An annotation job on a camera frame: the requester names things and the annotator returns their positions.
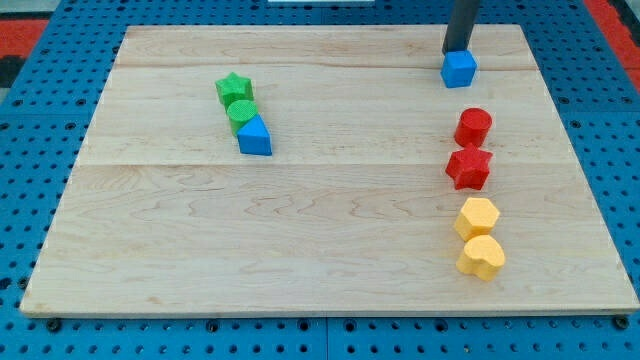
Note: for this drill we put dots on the light wooden board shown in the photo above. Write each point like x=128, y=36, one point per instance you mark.
x=352, y=214

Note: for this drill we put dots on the red star block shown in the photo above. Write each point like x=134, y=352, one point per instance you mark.
x=469, y=167

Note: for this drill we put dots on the yellow hexagon block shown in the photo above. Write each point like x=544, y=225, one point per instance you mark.
x=477, y=216

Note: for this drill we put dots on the green star block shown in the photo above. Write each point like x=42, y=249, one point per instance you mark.
x=233, y=88

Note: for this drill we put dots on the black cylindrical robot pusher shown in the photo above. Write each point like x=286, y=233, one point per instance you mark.
x=460, y=26

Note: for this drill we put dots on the red cylinder block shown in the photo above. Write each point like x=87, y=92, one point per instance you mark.
x=473, y=127

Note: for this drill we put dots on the yellow heart block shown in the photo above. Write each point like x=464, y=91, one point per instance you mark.
x=481, y=256

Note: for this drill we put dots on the blue triangular prism block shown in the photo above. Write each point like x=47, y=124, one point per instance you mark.
x=254, y=138

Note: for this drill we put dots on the green cylinder block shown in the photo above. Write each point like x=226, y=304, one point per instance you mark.
x=239, y=113

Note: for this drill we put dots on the blue cube block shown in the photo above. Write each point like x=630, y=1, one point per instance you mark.
x=458, y=69

